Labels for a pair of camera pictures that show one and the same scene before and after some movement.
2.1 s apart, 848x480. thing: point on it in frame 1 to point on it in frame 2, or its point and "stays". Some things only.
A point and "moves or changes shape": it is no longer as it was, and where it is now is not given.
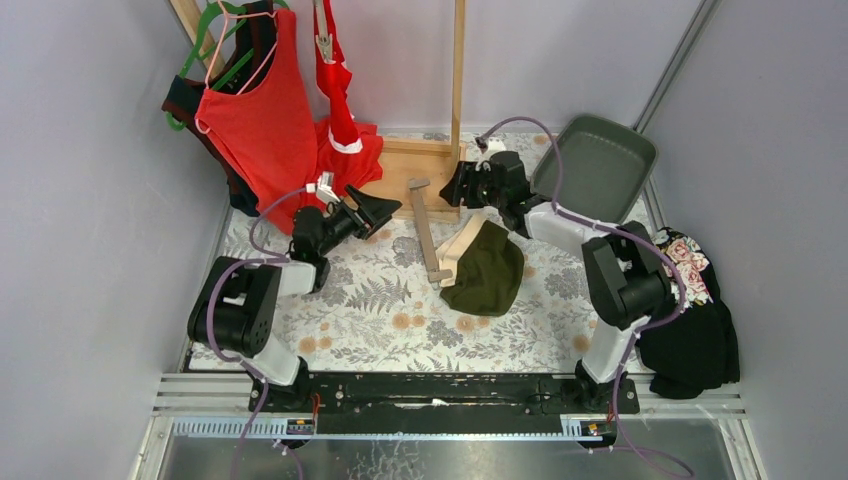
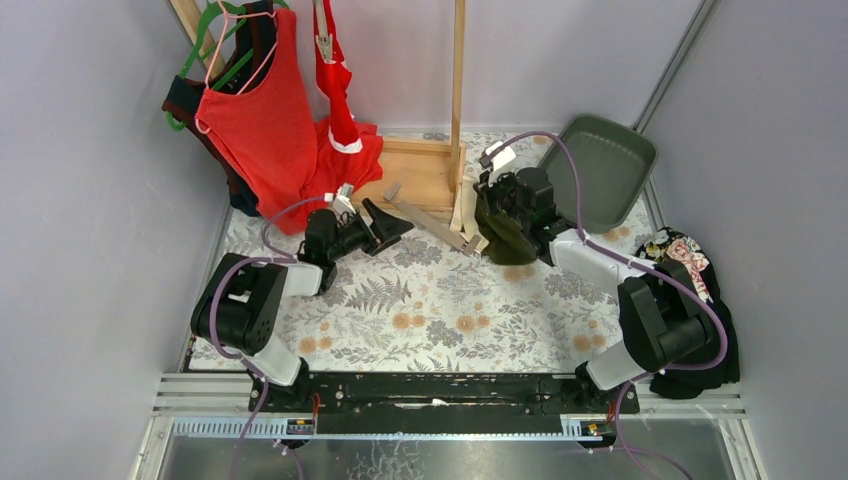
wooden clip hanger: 415,185 moves or changes shape
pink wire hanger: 218,39 stays
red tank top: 269,133 stays
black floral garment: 698,348 stays
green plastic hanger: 213,9 stays
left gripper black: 354,212 to 370,228
